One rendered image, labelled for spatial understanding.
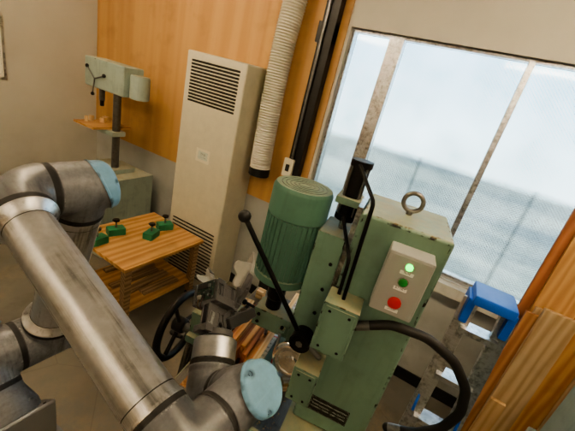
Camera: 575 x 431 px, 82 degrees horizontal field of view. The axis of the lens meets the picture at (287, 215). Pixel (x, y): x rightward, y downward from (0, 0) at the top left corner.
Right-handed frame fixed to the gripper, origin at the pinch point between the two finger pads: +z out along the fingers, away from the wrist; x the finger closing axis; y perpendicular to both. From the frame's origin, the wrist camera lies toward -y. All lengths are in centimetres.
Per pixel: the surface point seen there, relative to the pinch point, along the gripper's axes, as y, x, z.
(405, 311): -22.2, -34.9, -13.3
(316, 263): -18.2, -14.7, 3.3
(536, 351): -160, -64, 5
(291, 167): -84, 34, 126
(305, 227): -9.9, -16.4, 10.3
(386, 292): -17.9, -32.5, -9.7
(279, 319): -32.3, 7.0, -3.9
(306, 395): -32.9, -2.0, -26.4
